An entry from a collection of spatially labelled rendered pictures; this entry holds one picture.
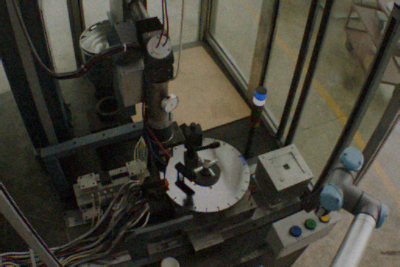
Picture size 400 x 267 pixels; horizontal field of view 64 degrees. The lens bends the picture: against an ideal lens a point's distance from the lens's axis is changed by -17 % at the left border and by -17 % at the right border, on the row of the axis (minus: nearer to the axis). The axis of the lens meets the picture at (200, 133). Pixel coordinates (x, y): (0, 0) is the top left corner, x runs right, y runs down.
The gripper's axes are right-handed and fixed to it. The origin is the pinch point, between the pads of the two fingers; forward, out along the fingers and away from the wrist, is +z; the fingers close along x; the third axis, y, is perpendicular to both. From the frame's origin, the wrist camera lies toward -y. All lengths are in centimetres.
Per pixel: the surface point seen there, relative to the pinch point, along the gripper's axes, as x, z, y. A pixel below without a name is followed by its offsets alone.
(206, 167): 32.2, -2.9, -29.5
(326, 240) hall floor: 10, 99, 53
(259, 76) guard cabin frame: 73, 2, 15
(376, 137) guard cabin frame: 3.0, -33.8, 15.7
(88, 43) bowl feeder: 112, -10, -57
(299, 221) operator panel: 2.7, 8.2, -3.0
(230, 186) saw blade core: 24.8, 2.6, -22.9
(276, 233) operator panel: 2.4, 8.5, -13.6
